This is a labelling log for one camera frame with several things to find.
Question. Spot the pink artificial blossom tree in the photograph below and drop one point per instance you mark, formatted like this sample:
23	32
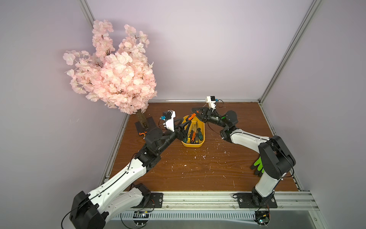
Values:
122	78

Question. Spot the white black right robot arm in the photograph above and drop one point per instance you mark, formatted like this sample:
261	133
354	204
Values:
276	158

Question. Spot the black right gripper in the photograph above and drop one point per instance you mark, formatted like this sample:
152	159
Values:
206	114

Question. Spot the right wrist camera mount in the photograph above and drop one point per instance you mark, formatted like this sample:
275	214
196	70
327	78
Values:
211	101

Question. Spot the orange handled screwdriver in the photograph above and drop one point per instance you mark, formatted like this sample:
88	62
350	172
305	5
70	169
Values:
193	132

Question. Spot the small green handled screwdriver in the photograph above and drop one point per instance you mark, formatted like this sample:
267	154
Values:
199	132

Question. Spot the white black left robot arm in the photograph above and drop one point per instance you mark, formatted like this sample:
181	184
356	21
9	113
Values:
94	209

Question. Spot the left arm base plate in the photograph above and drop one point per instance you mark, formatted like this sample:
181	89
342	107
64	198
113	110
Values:
153	200

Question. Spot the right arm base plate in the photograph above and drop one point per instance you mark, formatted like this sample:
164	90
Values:
255	201

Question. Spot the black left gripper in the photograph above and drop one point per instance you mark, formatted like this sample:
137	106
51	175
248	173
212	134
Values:
179	135

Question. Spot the yellow plastic storage box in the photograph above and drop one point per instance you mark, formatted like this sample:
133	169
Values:
187	131

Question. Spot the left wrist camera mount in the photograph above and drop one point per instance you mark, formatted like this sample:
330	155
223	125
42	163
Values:
168	118

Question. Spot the left controller board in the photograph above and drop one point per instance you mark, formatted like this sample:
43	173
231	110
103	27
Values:
140	218

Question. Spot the right controller board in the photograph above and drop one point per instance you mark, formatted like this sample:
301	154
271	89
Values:
262	218

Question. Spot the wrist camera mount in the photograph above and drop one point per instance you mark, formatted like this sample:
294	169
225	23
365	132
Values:
168	118
211	101

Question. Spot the black yellow dotted screwdriver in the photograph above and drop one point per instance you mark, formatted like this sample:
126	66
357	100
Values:
196	139

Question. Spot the aluminium front rail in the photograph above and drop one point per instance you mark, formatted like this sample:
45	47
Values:
231	200

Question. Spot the controller board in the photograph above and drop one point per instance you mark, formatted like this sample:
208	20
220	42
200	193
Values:
140	218
262	218

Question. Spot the green black work glove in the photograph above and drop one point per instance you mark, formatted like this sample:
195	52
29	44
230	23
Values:
258	167

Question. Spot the orange black large screwdriver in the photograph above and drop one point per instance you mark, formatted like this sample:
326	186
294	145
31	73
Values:
190	117

